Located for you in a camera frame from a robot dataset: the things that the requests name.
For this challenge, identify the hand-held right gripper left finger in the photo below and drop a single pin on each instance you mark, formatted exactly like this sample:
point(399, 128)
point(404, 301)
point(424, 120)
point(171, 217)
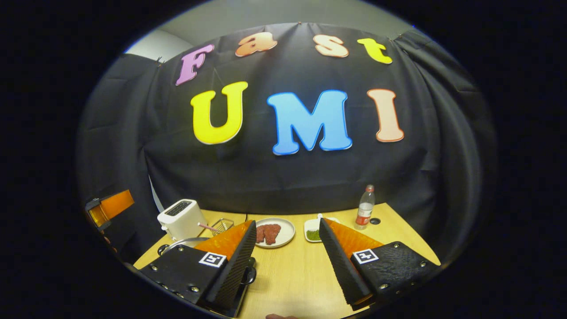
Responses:
point(232, 266)

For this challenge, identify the white toaster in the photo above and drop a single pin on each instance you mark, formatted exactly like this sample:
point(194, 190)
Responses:
point(179, 219)

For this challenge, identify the pink striped straw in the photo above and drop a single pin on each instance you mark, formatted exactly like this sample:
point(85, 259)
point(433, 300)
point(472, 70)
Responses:
point(207, 227)

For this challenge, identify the black backdrop cloth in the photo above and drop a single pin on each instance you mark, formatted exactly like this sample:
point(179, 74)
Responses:
point(266, 177)

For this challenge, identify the white round plate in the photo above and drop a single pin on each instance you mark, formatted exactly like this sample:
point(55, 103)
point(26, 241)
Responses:
point(288, 230)

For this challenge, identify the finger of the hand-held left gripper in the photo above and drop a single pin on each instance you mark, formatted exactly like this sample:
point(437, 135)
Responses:
point(113, 204)

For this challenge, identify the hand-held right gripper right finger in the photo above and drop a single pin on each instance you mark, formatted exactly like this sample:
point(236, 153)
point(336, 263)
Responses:
point(341, 266)

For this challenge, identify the white divided dish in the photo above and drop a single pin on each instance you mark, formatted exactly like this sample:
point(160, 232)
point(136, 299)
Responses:
point(311, 232)

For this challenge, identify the black induction cooktop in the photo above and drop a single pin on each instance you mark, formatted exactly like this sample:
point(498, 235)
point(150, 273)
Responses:
point(238, 303)

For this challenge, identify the raw red meat piece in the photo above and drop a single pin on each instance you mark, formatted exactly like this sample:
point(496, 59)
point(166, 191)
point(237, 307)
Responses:
point(260, 234)
point(272, 233)

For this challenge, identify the clear plastic water bottle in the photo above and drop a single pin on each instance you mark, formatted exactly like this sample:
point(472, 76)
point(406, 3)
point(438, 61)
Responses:
point(364, 212)

